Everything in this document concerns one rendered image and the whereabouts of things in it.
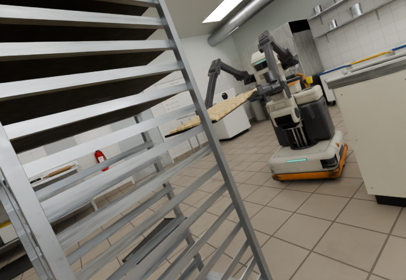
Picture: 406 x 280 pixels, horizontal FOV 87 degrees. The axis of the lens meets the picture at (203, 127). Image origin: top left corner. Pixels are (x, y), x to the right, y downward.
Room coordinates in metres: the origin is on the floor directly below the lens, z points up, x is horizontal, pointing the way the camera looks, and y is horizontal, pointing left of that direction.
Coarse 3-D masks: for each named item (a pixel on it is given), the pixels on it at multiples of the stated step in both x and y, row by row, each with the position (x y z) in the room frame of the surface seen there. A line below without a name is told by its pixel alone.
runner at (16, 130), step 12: (180, 84) 0.87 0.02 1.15; (132, 96) 0.70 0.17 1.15; (144, 96) 0.73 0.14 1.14; (156, 96) 0.77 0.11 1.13; (84, 108) 0.59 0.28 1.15; (96, 108) 0.61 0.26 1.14; (108, 108) 0.63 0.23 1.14; (120, 108) 0.66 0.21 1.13; (36, 120) 0.51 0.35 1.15; (48, 120) 0.52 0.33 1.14; (60, 120) 0.54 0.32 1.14; (72, 120) 0.56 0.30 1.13; (12, 132) 0.47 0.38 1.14; (24, 132) 0.49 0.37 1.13; (36, 132) 0.51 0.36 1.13
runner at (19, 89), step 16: (160, 64) 0.82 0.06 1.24; (176, 64) 0.88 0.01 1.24; (32, 80) 0.53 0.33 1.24; (48, 80) 0.55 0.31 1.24; (64, 80) 0.57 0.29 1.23; (80, 80) 0.60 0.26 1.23; (96, 80) 0.63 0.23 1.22; (112, 80) 0.68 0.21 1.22; (0, 96) 0.48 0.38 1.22; (16, 96) 0.51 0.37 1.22
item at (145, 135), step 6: (138, 120) 1.17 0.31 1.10; (144, 132) 1.18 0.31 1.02; (144, 138) 1.18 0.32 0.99; (150, 138) 1.19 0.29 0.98; (156, 162) 1.18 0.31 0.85; (156, 168) 1.18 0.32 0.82; (162, 168) 1.19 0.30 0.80; (168, 180) 1.19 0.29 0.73; (174, 210) 1.19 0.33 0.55; (180, 210) 1.19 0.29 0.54; (186, 240) 1.19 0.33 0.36; (192, 240) 1.19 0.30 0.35; (198, 252) 1.19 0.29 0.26
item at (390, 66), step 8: (384, 64) 1.15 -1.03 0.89; (392, 64) 1.13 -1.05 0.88; (400, 64) 1.10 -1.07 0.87; (360, 72) 1.25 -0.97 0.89; (368, 72) 1.22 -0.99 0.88; (376, 72) 1.19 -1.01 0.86; (384, 72) 1.16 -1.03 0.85; (392, 72) 1.14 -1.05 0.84; (328, 80) 1.39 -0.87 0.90; (336, 80) 1.36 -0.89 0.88; (344, 80) 1.32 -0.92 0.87; (352, 80) 1.29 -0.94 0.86; (360, 80) 1.26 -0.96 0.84; (328, 88) 1.41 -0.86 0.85
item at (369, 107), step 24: (336, 96) 1.37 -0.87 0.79; (360, 96) 1.27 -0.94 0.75; (384, 96) 1.18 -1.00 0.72; (360, 120) 1.30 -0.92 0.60; (384, 120) 1.20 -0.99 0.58; (360, 144) 1.33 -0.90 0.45; (384, 144) 1.23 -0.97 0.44; (360, 168) 1.37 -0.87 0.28; (384, 168) 1.26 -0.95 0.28; (384, 192) 1.30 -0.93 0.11
